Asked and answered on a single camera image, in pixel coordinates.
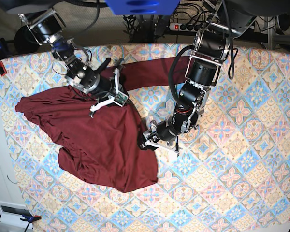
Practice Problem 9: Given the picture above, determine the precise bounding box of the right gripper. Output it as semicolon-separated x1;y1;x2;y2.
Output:
65;58;116;102

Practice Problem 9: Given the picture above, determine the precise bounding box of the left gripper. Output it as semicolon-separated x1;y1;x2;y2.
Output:
138;120;181;150

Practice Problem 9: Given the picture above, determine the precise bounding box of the dark red t-shirt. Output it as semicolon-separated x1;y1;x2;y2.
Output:
14;57;199;193

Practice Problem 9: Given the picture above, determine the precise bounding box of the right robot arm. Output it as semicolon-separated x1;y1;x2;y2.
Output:
0;0;119;102

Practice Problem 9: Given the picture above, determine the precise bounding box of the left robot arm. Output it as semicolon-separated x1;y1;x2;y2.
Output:
138;0;290;150

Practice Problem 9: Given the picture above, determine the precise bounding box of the black round stool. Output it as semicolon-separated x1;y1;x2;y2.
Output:
14;26;40;55

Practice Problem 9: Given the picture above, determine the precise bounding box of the white power strip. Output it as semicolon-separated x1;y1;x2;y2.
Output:
169;23;201;32

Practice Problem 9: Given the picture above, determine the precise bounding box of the patterned tablecloth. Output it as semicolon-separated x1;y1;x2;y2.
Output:
0;47;290;232

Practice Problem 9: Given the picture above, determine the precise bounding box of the blue orange clamp lower left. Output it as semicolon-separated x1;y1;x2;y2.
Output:
0;213;42;232

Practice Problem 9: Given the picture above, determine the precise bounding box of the black round object top right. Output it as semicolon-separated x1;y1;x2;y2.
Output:
277;14;290;31

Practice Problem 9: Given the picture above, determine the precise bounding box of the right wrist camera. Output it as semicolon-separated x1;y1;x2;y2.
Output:
114;91;129;107

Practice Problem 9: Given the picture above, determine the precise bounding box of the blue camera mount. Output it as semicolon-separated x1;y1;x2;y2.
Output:
105;0;180;16

